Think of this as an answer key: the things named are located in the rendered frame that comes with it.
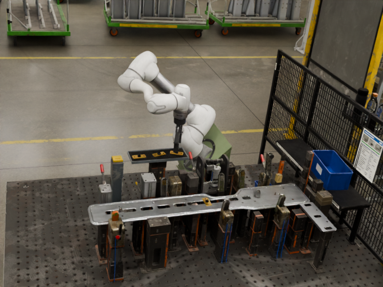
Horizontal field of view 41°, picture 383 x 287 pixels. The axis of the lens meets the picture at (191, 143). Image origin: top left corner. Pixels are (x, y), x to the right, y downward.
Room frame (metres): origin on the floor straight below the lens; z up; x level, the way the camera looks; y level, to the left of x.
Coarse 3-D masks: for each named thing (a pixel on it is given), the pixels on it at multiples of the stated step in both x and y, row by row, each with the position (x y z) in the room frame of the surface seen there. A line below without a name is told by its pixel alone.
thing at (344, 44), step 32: (320, 0) 5.60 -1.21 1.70; (352, 0) 5.07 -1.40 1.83; (320, 32) 5.49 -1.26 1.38; (352, 32) 4.94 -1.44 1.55; (320, 64) 5.37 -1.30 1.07; (352, 64) 4.83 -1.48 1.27; (320, 96) 5.23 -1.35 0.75; (352, 96) 4.72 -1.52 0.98; (288, 128) 5.68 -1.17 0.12; (352, 160) 4.51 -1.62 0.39
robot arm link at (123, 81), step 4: (128, 68) 3.29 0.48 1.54; (124, 72) 3.29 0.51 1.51; (128, 72) 3.25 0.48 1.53; (132, 72) 3.25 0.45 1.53; (136, 72) 3.25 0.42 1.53; (120, 76) 3.28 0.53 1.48; (124, 76) 3.25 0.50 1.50; (128, 76) 3.22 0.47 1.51; (132, 76) 3.22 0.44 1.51; (136, 76) 3.23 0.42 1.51; (140, 76) 3.25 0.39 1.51; (120, 80) 3.24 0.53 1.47; (124, 80) 3.21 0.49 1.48; (128, 80) 3.19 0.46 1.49; (120, 84) 3.23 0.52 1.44; (124, 84) 3.19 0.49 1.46; (128, 84) 3.17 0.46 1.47; (124, 88) 3.20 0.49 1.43; (128, 88) 3.17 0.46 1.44; (132, 92) 3.17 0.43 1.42
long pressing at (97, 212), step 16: (240, 192) 2.73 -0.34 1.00; (272, 192) 2.77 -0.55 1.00; (288, 192) 2.79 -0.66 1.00; (96, 208) 2.39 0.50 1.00; (112, 208) 2.41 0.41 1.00; (128, 208) 2.43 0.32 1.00; (160, 208) 2.46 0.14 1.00; (176, 208) 2.48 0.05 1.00; (192, 208) 2.50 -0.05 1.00; (208, 208) 2.51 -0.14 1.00; (240, 208) 2.56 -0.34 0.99; (256, 208) 2.57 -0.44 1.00; (96, 224) 2.25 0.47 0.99
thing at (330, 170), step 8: (320, 152) 3.12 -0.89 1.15; (328, 152) 3.14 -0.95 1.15; (320, 160) 2.98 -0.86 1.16; (328, 160) 3.14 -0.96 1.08; (336, 160) 3.08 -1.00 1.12; (312, 168) 3.05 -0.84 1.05; (320, 168) 2.95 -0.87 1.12; (328, 168) 3.11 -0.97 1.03; (336, 168) 3.05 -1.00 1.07; (344, 168) 2.96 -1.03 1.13; (320, 176) 2.93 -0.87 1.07; (328, 176) 2.83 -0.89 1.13; (336, 176) 2.83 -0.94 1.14; (344, 176) 2.84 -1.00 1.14; (328, 184) 2.82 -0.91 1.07; (336, 184) 2.84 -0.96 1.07; (344, 184) 2.85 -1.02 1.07
